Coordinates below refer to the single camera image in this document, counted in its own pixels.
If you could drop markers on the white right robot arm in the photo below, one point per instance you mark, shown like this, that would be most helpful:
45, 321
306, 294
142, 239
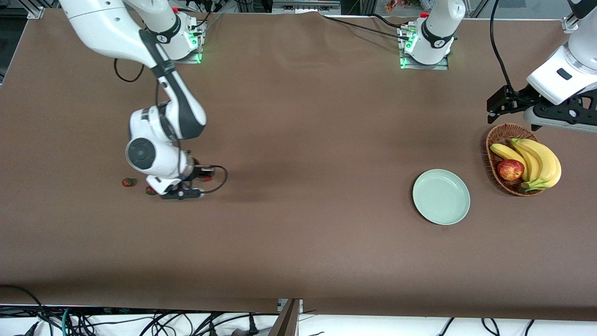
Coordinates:
93, 23

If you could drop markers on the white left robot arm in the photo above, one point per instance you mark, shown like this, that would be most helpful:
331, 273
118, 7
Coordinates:
438, 28

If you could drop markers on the pale green round plate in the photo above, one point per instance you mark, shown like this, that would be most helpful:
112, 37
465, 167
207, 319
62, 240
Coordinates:
440, 197

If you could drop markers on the brown wicker basket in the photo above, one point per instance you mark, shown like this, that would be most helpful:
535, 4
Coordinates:
494, 140

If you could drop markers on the red apple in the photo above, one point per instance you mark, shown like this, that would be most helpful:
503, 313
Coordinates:
510, 170

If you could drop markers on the yellow banana bunch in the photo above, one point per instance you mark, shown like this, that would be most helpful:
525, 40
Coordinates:
545, 163

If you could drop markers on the large table cover sheet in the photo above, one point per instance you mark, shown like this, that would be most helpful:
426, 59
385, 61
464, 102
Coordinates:
298, 116

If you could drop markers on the red orange small items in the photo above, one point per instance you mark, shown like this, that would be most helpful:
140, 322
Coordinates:
394, 5

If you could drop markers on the black power plug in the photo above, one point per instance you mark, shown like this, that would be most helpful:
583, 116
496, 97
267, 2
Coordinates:
253, 326

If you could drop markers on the aluminium frame corner bracket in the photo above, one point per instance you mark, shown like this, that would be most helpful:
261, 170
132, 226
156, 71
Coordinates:
36, 11
570, 24

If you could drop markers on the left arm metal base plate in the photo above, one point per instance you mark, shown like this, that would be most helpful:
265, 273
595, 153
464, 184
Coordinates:
424, 66

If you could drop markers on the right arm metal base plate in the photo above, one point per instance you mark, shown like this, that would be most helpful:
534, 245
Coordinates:
193, 58

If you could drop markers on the metal frame post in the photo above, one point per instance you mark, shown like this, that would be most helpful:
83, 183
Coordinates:
288, 322

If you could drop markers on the aluminium frame beam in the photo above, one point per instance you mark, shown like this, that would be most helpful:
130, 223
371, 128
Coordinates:
303, 7

